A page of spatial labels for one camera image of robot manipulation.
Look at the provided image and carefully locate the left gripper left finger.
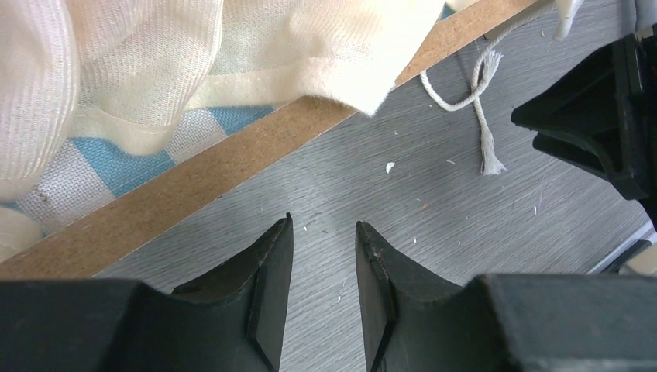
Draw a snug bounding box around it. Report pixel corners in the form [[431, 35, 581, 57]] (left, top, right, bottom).
[[1, 216, 294, 371]]

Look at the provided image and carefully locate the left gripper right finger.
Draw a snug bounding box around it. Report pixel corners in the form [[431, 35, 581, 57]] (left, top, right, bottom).
[[356, 222, 656, 371]]

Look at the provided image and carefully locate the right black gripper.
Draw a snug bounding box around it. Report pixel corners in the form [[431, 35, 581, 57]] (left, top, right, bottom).
[[511, 34, 656, 222]]

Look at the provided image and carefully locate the wooden pet bed frame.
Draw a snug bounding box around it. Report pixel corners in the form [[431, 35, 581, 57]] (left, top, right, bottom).
[[0, 0, 540, 281]]

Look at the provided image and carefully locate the blue striped mattress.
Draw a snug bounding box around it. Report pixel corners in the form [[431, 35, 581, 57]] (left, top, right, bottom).
[[6, 106, 273, 235]]

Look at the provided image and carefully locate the strawberry print ruffled blanket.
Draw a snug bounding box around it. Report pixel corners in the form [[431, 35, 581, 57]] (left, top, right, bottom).
[[0, 0, 586, 258]]

